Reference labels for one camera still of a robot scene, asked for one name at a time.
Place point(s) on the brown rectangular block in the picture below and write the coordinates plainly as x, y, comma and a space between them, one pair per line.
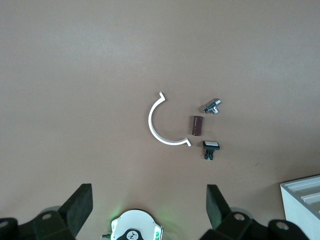
197, 125

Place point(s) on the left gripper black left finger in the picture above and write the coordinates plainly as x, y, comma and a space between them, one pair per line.
75, 212

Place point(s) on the white drawer cabinet housing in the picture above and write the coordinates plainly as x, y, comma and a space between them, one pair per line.
305, 222

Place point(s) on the chrome metal valve fitting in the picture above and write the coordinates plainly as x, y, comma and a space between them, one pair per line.
212, 106

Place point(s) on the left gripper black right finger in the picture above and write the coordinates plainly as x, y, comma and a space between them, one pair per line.
222, 215

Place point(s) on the white plastic drawer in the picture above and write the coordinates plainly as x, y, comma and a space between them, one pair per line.
310, 191

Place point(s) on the left white Franka arm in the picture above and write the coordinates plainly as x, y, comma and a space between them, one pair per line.
132, 222

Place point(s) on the white-capped black push button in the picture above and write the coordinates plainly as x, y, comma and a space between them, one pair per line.
211, 145

